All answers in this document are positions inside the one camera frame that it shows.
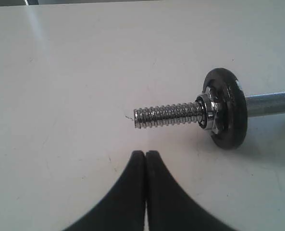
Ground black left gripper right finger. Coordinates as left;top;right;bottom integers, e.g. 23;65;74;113
146;150;234;231

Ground chrome dumbbell bar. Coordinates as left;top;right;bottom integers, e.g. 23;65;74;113
133;87;285;134

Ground black weight plate left end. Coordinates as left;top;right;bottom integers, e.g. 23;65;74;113
203;68;248;150

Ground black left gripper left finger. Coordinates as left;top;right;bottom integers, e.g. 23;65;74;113
65;151;146;231

